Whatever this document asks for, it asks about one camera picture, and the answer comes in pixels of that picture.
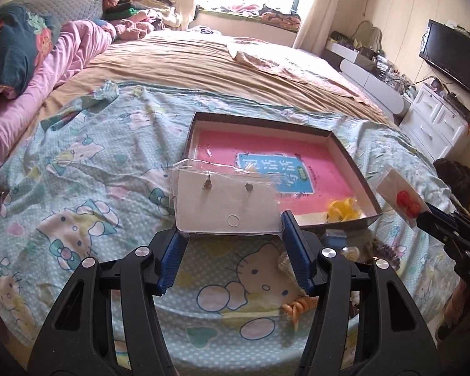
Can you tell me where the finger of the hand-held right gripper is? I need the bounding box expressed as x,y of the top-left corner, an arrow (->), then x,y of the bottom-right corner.
426,201 -> 470,224
416,212 -> 457,245

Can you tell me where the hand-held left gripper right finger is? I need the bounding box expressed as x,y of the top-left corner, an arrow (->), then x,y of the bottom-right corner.
281,209 -> 443,376

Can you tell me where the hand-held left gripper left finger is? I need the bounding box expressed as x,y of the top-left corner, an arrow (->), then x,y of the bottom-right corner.
27,229 -> 189,376

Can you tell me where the small blue box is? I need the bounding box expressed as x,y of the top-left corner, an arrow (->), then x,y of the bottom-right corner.
322,229 -> 351,249

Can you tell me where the red earrings packet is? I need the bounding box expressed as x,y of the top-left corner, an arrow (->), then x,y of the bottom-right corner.
376,165 -> 429,228

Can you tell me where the pale bead bracelet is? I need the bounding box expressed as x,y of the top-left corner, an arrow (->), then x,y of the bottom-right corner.
341,246 -> 367,262

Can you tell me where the orange hair claw clip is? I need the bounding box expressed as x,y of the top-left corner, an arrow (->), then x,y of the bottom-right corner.
281,294 -> 318,325

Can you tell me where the earring card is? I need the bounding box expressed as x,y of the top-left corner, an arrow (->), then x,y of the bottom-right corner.
165,158 -> 288,236

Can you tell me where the cardboard tray with pink bottom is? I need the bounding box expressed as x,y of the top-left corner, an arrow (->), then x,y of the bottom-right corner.
181,112 -> 384,231

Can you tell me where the dark brown furry object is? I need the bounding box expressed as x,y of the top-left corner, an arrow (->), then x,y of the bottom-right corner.
433,158 -> 470,212

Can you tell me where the white drawer cabinet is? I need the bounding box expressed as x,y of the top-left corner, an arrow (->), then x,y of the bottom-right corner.
399,84 -> 470,161

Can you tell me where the grey and white low cabinet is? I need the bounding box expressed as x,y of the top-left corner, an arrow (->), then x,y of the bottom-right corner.
324,41 -> 414,116

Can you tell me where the black flat television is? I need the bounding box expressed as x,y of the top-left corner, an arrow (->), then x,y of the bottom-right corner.
419,19 -> 470,97

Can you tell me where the pale floral cloth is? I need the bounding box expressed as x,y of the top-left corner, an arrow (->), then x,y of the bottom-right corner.
225,39 -> 361,98

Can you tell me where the brown bed sheet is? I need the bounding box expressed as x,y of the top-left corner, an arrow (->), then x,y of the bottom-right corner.
37,31 -> 398,130

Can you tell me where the pink quilt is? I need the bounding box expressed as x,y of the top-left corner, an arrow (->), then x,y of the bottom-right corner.
0,19 -> 118,183

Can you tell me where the white window bench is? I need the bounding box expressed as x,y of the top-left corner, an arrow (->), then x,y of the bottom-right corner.
196,6 -> 302,48

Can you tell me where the cream curtain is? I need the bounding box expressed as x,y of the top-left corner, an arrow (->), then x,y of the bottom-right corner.
292,0 -> 345,50

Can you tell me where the clothes pile on window bench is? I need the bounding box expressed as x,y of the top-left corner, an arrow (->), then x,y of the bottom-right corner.
211,2 -> 302,28

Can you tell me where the clothes pile on bed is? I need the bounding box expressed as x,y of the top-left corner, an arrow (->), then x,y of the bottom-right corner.
102,0 -> 183,42

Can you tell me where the dark floral pillow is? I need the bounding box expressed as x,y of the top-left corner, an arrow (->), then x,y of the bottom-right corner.
0,3 -> 61,89

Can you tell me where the grey quilted pillow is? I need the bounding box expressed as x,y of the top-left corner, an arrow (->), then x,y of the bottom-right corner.
19,0 -> 110,28

